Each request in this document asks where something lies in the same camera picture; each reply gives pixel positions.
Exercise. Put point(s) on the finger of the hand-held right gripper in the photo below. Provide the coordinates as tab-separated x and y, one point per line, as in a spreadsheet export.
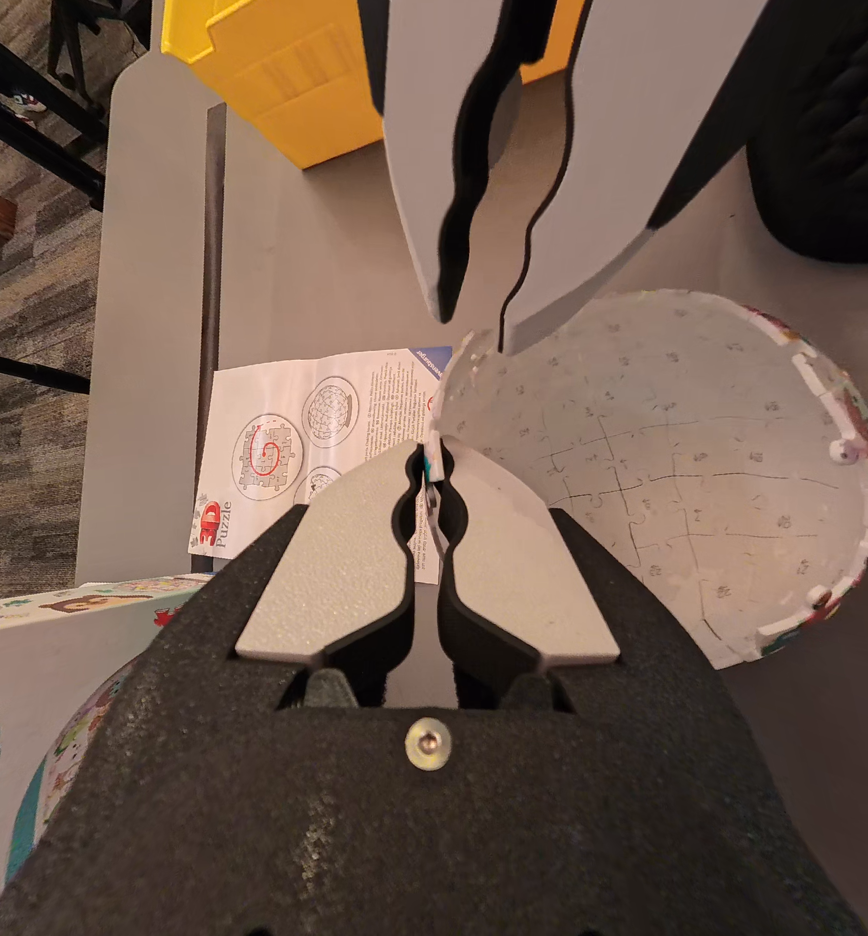
639	131
427	110

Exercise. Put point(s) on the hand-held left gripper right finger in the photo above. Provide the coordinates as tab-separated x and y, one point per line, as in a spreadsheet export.
529	578

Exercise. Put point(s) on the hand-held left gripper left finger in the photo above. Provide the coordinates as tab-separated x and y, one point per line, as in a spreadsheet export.
331	578

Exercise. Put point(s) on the colourful puzzle ball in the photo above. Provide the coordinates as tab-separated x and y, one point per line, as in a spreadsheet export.
697	475

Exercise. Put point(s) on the colourful puzzle box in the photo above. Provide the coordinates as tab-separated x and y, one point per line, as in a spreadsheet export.
39	658

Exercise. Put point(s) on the black quilted pad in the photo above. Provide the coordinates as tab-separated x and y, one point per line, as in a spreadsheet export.
829	146

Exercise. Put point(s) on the yellow plastic bin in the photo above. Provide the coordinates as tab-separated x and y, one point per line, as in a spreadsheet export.
280	73

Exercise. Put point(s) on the folded instruction leaflet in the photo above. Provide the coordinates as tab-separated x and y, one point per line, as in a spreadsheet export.
273	395

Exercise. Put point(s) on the black metal leg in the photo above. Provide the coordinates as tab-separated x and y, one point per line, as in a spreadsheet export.
24	369
39	146

